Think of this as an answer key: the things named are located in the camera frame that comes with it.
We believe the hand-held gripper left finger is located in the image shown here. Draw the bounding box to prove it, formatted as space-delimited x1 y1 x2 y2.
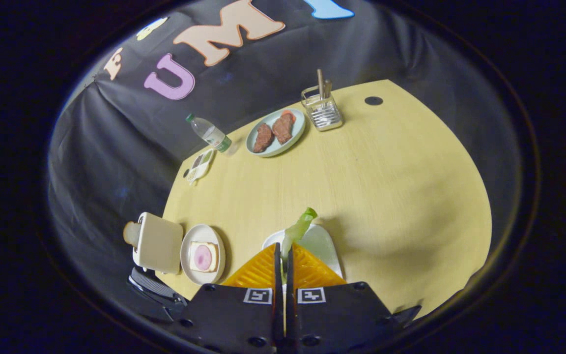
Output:
167 242 284 354

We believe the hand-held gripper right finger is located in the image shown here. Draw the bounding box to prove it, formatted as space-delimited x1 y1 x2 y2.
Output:
285 242 402 354

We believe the green lettuce leaf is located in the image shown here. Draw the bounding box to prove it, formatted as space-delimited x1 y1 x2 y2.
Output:
281 207 318 268

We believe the white bread slice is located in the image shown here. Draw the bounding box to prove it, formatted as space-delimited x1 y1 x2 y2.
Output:
188 241 219 273

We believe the pink ham slice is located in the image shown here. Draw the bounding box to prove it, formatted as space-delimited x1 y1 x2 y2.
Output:
194 245 213 270

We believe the empty white plate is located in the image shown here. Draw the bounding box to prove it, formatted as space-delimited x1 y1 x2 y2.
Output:
262 224 344 279

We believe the white plate with sandwich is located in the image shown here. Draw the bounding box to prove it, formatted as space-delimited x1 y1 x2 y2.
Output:
180 224 226 286

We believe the dark ribbed object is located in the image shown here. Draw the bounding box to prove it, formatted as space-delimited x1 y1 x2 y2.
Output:
126 266 189 321

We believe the cream toaster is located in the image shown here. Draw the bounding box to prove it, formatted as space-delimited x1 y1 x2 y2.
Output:
132 212 184 275

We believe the toast slice in toaster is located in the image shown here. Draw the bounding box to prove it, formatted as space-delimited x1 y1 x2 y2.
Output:
123 221 142 247

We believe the small white sauce tray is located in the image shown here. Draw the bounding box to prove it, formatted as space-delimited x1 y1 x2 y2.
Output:
186 148 215 186

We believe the brown steak piece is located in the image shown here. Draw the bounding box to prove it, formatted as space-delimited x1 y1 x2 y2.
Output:
253 123 275 153
272 114 295 145

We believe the clear plastic water bottle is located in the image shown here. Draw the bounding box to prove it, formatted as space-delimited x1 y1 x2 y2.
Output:
186 114 233 154

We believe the light blue plate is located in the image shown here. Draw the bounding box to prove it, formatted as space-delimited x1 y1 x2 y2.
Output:
245 108 307 158

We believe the black backdrop cloth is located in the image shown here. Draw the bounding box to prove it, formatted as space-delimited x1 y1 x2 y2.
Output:
47 0 527 315

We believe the metal utensil holder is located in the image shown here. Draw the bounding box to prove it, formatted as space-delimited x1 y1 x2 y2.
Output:
300 85 344 132

